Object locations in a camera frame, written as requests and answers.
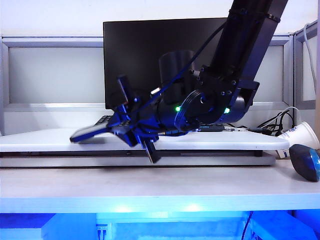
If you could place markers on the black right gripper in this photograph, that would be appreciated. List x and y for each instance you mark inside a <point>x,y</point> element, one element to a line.
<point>147,117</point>

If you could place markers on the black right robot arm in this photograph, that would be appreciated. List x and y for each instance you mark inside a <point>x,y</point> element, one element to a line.
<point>240,50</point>

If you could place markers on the white desk riser platform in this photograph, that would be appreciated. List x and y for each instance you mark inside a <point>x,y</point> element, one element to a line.
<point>50,142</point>

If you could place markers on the black computer monitor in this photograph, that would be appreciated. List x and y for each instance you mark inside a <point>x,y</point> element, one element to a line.
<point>130,50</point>

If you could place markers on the white paper cup blue print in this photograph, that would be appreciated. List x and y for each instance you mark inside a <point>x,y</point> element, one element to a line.
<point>300,135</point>

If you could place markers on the black and blue computer mouse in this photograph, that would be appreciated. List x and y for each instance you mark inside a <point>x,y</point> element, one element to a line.
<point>300,162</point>

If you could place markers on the narrow grey partition panel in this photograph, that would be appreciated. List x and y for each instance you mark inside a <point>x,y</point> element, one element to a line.
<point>306,105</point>

